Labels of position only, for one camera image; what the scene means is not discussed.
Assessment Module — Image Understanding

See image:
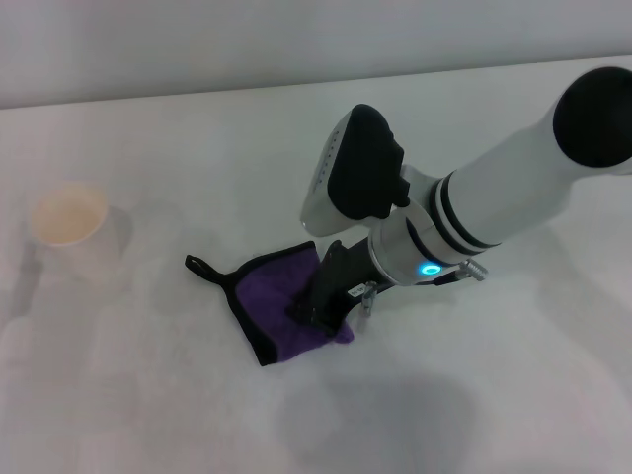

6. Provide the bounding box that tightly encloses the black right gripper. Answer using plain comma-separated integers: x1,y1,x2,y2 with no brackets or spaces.
284,239,382,340

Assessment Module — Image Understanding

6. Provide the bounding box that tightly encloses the purple rag with black trim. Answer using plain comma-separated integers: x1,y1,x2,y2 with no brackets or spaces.
184,240,357,368

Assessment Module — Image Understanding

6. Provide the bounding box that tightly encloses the white paper cup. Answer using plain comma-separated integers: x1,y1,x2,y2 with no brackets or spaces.
28,180,134,283

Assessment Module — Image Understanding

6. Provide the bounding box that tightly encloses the small silver cable connector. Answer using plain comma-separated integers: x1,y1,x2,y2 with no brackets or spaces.
358,279,380,318

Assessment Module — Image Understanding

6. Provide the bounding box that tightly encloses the black and white wrist camera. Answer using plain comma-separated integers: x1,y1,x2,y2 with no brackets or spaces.
299,103,414,239

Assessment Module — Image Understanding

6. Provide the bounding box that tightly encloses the large silver cable plug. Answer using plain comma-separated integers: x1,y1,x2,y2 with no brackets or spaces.
434,260,491,285

